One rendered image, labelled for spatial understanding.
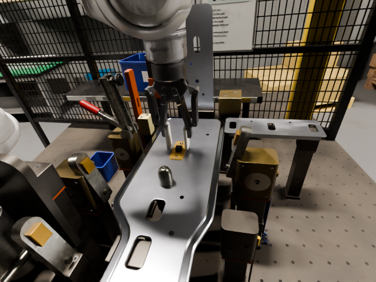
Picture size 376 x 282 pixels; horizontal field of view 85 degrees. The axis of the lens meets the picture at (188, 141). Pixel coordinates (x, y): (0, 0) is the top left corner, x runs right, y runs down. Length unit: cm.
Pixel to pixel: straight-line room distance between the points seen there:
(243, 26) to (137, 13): 79
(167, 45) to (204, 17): 31
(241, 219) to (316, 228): 44
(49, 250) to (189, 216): 24
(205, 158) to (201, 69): 33
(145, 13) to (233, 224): 37
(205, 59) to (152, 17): 52
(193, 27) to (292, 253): 75
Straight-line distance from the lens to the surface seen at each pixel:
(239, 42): 100
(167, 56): 44
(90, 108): 62
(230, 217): 44
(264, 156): 50
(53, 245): 43
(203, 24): 72
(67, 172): 51
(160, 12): 23
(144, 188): 50
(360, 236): 89
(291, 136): 67
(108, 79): 56
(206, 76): 76
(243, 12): 99
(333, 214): 91
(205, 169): 52
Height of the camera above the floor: 135
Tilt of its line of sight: 34 degrees down
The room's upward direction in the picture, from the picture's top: 6 degrees counter-clockwise
